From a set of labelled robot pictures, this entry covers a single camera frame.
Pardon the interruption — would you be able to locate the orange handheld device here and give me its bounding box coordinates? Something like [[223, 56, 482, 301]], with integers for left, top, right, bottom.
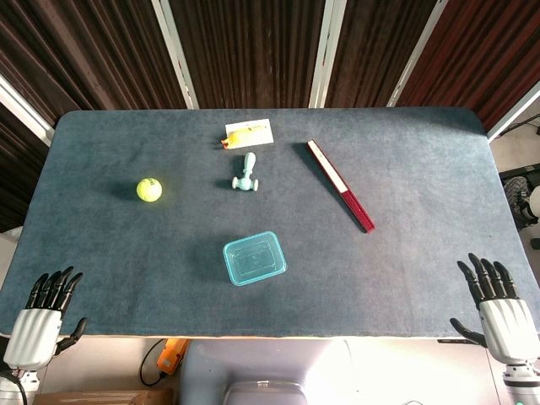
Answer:
[[156, 337, 190, 376]]

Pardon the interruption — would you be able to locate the yellow toy on card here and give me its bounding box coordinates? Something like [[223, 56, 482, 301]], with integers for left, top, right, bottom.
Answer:
[[224, 119, 275, 147]]

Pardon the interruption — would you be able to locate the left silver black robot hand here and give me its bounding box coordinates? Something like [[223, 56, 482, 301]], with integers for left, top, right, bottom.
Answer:
[[2, 265, 89, 371]]

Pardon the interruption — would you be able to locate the light blue toy scooter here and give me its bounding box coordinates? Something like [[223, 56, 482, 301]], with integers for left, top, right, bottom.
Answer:
[[230, 151, 261, 193]]

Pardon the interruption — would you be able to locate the black wheeled equipment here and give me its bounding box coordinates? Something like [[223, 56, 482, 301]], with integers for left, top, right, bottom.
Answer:
[[499, 166, 540, 231]]

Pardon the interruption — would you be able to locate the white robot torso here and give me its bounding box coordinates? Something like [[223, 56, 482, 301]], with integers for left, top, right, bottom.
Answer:
[[179, 337, 359, 405]]

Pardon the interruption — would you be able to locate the thin black looped cable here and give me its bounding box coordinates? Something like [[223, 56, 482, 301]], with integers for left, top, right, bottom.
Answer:
[[139, 339, 168, 387]]

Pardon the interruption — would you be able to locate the yellow-green tennis ball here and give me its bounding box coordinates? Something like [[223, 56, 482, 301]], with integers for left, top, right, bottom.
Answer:
[[135, 177, 163, 204]]

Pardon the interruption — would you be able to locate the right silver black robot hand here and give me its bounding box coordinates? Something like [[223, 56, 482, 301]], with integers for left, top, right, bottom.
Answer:
[[449, 252, 540, 366]]

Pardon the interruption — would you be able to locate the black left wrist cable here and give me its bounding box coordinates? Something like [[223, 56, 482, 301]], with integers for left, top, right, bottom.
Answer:
[[0, 366, 26, 405]]

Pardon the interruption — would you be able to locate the brown cardboard box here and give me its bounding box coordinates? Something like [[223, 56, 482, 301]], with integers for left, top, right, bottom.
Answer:
[[32, 388, 174, 405]]

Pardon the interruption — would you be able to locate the clear blue plastic container lid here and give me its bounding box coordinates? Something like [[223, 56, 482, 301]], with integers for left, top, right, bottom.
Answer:
[[222, 230, 288, 288]]

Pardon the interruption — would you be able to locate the clear plastic container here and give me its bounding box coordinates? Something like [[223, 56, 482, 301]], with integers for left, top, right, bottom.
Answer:
[[225, 234, 285, 285]]

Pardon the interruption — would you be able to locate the blue felt table cloth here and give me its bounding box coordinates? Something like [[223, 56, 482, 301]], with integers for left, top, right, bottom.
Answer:
[[0, 107, 540, 338]]

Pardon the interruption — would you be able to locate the red folded hand fan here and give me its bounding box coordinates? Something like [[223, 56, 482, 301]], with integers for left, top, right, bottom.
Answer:
[[306, 139, 376, 234]]

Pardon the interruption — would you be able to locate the yellow rubber chicken toy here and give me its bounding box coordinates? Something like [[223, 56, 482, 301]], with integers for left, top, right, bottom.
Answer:
[[219, 128, 259, 151]]

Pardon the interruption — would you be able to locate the dark brown ribbed partition panel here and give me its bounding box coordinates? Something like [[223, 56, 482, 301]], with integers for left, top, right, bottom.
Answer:
[[168, 0, 326, 110], [327, 0, 438, 109], [0, 0, 186, 111], [398, 0, 540, 132]]

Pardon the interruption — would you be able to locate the white partition frame post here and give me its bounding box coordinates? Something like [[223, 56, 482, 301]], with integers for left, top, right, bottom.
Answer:
[[0, 74, 56, 147], [487, 79, 540, 143], [386, 0, 449, 107], [308, 0, 345, 109], [151, 0, 200, 110]]

